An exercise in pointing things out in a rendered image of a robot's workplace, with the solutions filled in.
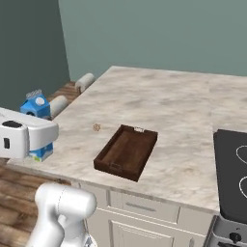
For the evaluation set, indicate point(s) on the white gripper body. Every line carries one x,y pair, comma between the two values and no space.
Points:
41,133

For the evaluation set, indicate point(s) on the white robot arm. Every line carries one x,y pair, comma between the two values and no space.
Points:
61,205

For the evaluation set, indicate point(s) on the blue milk carton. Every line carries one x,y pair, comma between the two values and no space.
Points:
35,106

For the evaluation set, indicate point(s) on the dark brown wooden tray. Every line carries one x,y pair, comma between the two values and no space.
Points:
127,151

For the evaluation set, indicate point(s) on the cream cupboard door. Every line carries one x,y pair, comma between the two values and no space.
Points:
141,234

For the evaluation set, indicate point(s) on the narrow cream drawer front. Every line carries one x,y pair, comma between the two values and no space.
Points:
194,222

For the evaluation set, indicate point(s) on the black hob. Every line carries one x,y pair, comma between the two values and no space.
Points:
230,173

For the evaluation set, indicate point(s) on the grey oven front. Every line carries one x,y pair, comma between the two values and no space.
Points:
222,233

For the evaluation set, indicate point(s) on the black oven knob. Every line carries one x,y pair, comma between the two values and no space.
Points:
235,237

